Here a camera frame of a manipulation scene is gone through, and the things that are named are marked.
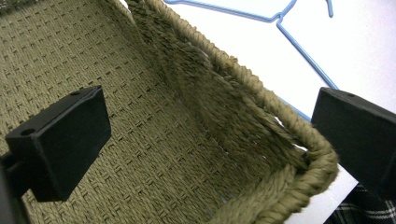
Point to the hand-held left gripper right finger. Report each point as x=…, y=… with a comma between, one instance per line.
x=358, y=137

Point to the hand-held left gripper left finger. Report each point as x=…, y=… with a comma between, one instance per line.
x=67, y=143

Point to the olive woven basket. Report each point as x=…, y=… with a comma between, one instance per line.
x=149, y=124

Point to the dark plaid cloth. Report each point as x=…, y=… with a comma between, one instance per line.
x=367, y=208

